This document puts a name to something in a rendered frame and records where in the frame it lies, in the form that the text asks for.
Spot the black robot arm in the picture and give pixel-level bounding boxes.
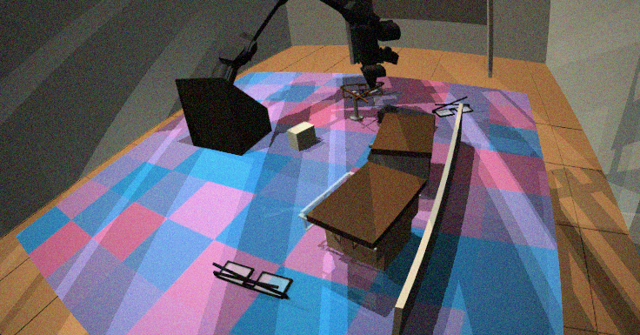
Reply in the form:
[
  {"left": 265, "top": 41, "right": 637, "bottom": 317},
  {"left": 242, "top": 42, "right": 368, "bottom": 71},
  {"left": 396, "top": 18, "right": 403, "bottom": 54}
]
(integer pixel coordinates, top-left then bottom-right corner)
[{"left": 210, "top": 0, "right": 401, "bottom": 84}]

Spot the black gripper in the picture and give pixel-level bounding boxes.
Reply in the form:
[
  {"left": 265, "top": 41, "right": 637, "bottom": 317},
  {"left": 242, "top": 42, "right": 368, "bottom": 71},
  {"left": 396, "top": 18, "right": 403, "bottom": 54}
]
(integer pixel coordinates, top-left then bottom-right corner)
[{"left": 357, "top": 44, "right": 386, "bottom": 89}]

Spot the beige cube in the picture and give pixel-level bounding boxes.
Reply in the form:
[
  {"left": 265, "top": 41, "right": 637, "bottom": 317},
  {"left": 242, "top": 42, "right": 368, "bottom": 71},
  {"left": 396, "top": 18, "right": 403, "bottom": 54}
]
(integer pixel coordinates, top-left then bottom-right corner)
[{"left": 287, "top": 122, "right": 317, "bottom": 151}]

